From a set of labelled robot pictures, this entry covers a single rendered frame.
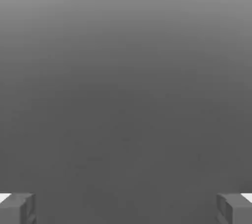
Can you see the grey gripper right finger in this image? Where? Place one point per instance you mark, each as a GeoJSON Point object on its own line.
{"type": "Point", "coordinates": [238, 211]}

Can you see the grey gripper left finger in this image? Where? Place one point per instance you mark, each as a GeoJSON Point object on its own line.
{"type": "Point", "coordinates": [13, 210]}

